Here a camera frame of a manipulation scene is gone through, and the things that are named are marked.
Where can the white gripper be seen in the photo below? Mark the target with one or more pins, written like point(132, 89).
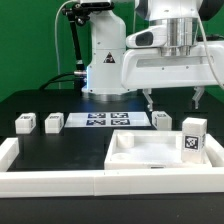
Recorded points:
point(147, 68)

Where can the white square tabletop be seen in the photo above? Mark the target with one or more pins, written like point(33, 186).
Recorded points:
point(147, 149)

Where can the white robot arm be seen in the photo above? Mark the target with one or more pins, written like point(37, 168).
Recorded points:
point(173, 51)

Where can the white fiducial marker sheet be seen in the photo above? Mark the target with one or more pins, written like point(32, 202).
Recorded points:
point(107, 119)

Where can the white U-shaped obstacle fence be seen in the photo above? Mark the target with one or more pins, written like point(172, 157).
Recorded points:
point(111, 182)

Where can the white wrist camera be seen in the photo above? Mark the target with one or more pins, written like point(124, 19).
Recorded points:
point(154, 36)

